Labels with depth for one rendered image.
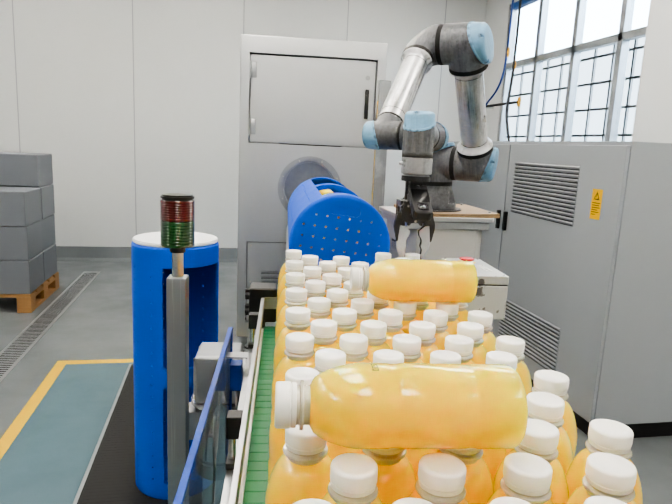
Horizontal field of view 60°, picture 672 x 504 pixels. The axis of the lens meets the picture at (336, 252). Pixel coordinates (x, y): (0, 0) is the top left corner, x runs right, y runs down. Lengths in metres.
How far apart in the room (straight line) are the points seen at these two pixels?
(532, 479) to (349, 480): 0.15
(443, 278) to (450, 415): 0.50
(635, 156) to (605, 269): 0.53
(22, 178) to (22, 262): 0.73
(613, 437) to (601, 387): 2.50
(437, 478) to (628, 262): 2.56
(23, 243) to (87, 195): 2.05
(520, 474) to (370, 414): 0.13
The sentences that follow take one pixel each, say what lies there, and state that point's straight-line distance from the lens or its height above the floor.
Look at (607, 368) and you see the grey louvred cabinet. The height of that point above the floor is 0.38.
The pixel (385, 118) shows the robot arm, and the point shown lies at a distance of 1.57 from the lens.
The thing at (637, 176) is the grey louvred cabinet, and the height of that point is 1.29.
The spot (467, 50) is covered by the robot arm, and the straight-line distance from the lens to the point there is 1.77.
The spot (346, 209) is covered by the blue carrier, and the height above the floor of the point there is 1.19.
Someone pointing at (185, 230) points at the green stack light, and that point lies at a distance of 1.12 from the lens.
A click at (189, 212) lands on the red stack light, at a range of 1.12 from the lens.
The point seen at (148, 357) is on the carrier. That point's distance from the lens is 2.01.
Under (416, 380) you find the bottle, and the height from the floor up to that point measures 1.18.
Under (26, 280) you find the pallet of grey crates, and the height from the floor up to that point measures 0.25.
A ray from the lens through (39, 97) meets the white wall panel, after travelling 6.94.
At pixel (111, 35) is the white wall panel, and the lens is 6.85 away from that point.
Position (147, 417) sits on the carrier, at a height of 0.44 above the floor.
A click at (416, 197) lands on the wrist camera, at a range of 1.39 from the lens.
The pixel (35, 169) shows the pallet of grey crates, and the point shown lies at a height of 1.07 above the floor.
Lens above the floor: 1.36
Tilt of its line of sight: 10 degrees down
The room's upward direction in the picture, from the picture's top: 3 degrees clockwise
